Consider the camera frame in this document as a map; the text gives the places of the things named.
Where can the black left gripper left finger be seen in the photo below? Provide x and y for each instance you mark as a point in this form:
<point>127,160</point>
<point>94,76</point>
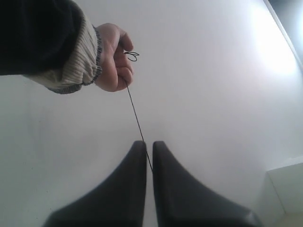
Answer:
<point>117,202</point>

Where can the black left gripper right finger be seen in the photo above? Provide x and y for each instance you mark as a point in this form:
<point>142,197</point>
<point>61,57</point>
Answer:
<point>182,201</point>

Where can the bare human hand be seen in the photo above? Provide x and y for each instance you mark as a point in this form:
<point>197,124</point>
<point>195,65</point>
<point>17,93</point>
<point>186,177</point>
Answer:
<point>117,71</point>

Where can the dark sleeve with cream cuff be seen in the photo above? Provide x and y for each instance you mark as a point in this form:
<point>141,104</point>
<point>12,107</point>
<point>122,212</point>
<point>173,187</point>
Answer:
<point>50,42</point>

